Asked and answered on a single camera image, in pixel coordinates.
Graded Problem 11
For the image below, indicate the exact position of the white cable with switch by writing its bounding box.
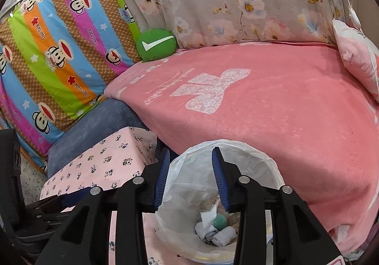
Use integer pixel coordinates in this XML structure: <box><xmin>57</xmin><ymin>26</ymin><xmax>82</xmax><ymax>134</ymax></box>
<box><xmin>323</xmin><ymin>0</ymin><xmax>379</xmax><ymax>88</ymax></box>

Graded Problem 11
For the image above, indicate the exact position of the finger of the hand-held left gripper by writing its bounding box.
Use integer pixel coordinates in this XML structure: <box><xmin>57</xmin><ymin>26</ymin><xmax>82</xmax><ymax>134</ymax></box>
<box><xmin>26</xmin><ymin>187</ymin><xmax>93</xmax><ymax>216</ymax></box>

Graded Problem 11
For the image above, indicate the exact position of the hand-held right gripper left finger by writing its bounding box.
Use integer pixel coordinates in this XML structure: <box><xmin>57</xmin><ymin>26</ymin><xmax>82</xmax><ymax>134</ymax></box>
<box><xmin>34</xmin><ymin>148</ymin><xmax>171</xmax><ymax>265</ymax></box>

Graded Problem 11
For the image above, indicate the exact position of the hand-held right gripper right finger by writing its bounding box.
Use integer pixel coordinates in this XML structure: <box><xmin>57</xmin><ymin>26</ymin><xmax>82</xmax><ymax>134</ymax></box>
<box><xmin>212</xmin><ymin>147</ymin><xmax>342</xmax><ymax>265</ymax></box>

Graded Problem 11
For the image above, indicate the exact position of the green round cushion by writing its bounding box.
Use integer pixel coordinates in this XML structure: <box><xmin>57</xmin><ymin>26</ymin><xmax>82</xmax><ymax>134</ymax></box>
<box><xmin>136</xmin><ymin>28</ymin><xmax>178</xmax><ymax>63</ymax></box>

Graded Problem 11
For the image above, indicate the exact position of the white lined trash bin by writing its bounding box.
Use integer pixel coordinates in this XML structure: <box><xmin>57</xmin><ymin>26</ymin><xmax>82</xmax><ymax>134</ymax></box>
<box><xmin>152</xmin><ymin>140</ymin><xmax>280</xmax><ymax>264</ymax></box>

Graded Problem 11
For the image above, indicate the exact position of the white sock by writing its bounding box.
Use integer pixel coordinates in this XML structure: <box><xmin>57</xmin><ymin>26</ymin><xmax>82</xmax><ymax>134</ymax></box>
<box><xmin>195</xmin><ymin>220</ymin><xmax>217</xmax><ymax>242</ymax></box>
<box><xmin>212</xmin><ymin>228</ymin><xmax>237</xmax><ymax>247</ymax></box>

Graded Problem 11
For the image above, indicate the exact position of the pink panda print cloth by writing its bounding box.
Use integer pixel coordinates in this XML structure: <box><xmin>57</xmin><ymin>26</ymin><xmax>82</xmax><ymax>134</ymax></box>
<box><xmin>40</xmin><ymin>126</ymin><xmax>166</xmax><ymax>265</ymax></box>

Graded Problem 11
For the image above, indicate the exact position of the pink pillow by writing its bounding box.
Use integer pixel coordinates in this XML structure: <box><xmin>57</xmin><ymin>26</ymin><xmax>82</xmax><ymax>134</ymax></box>
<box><xmin>332</xmin><ymin>19</ymin><xmax>379</xmax><ymax>95</ymax></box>

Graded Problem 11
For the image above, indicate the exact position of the teal green ball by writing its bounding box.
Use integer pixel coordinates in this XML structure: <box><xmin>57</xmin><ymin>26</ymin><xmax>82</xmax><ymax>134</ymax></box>
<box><xmin>214</xmin><ymin>214</ymin><xmax>228</xmax><ymax>230</ymax></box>

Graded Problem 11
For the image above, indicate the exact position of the striped monkey print sheet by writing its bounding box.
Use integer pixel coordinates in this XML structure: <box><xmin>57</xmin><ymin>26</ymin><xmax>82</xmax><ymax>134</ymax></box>
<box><xmin>0</xmin><ymin>0</ymin><xmax>143</xmax><ymax>172</ymax></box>

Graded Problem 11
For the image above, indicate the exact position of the white tissue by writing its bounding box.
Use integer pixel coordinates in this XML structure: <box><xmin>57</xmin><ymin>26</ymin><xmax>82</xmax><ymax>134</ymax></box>
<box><xmin>200</xmin><ymin>201</ymin><xmax>221</xmax><ymax>225</ymax></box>

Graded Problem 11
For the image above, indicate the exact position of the blue grey cushion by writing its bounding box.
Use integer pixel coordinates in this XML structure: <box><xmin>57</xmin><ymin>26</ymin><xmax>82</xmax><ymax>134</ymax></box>
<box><xmin>47</xmin><ymin>99</ymin><xmax>149</xmax><ymax>178</ymax></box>

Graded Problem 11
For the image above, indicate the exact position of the pink blanket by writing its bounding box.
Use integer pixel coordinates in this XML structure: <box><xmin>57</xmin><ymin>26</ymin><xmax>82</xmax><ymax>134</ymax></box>
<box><xmin>104</xmin><ymin>41</ymin><xmax>379</xmax><ymax>255</ymax></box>

